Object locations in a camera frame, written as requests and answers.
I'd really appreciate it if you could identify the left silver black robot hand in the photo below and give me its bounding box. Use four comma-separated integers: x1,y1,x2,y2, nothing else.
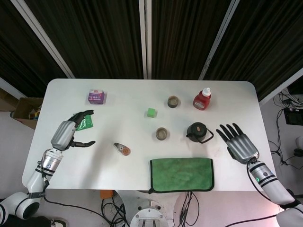
50,109,96,151

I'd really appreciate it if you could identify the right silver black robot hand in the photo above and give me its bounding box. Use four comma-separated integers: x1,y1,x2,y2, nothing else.
216,122,259,165

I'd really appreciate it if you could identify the black teapot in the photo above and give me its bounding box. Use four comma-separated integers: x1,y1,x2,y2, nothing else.
186,122,214,144

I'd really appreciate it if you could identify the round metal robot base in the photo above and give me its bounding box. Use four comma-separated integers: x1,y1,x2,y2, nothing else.
129,200,169,227

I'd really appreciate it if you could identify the green tea packet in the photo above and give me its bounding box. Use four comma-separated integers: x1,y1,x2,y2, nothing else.
75,114,94,131

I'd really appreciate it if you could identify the brown cardboard box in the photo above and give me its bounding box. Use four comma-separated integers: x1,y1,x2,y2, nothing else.
10,97,44,130

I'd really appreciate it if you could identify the purple paper box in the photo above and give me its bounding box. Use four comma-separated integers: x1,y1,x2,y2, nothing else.
86,88,107,105

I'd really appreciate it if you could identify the white rounded object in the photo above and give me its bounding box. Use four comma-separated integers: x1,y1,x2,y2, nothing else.
294,136,303,157

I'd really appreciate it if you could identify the black electronic device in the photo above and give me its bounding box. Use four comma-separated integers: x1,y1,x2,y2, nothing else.
283,107,303,125

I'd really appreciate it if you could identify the red ketchup squeeze bottle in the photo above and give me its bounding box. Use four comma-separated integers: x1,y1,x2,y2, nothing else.
193,87,212,111

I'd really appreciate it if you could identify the orange grey correction tape dispenser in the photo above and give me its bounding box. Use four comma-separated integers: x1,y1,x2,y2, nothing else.
114,142,131,157

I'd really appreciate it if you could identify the green microfibre cloth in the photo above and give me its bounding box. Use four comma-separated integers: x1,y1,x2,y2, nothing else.
148,157,215,194

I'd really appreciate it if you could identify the white sneaker shoe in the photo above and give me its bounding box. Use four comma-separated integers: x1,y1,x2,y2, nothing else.
51,218,68,227

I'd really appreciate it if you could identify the dark pleated curtain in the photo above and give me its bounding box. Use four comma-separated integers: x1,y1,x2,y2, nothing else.
151,0,234,80
23,0,144,79
0,0,68,97
205,0,303,101

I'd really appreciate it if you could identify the black cable bundle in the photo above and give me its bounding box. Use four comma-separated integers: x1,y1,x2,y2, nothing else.
269,91,303,171
179,191,201,227
101,191,130,227

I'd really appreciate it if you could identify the white partition frame post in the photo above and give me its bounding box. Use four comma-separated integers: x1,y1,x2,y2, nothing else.
258,70,303,105
198,0,240,80
10,0,76,79
138,0,152,80
0,77,24,98

